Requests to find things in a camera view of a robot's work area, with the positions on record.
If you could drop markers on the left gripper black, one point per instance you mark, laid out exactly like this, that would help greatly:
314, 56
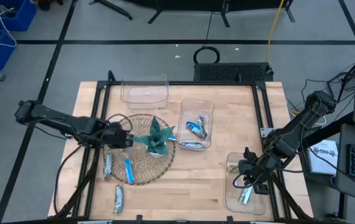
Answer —
115, 137

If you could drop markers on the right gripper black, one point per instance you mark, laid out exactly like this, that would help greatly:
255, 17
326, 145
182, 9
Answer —
261, 171

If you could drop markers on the olive granola bar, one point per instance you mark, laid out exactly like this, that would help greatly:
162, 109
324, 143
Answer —
233, 169

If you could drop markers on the light blue granola bar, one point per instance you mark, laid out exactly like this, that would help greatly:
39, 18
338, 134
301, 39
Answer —
129, 171
201, 120
196, 128

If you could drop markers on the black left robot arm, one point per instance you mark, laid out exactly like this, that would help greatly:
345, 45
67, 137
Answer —
56, 119

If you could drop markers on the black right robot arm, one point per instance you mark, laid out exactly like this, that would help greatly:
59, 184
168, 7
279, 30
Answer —
292, 133

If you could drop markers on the silver blue granola bar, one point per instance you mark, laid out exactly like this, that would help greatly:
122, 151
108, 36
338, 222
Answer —
107, 166

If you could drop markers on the silver green granola bar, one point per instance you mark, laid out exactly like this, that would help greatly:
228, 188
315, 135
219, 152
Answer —
118, 199

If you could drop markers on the blue white granola bar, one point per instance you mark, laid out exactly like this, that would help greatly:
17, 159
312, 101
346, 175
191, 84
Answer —
192, 145

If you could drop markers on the green snake plant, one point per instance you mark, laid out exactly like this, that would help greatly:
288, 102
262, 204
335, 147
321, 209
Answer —
155, 137

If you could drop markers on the white round plant pot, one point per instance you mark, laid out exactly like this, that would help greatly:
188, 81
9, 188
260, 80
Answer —
155, 154

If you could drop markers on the round woven straw mat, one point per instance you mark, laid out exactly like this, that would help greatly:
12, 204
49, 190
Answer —
140, 174

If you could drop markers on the wide clear plastic bin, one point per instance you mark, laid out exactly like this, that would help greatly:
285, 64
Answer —
144, 93

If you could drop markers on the white printed booklet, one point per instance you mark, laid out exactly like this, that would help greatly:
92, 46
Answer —
322, 158

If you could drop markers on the black perforated computer tower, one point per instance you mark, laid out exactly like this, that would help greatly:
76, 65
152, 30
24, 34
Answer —
227, 72

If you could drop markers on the black partition screen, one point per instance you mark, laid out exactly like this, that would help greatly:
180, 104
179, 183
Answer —
196, 3

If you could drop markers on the grey metal bracket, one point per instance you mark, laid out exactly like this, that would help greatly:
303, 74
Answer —
265, 132

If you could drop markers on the black metal table frame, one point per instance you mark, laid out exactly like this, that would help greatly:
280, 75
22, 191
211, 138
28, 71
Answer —
177, 83

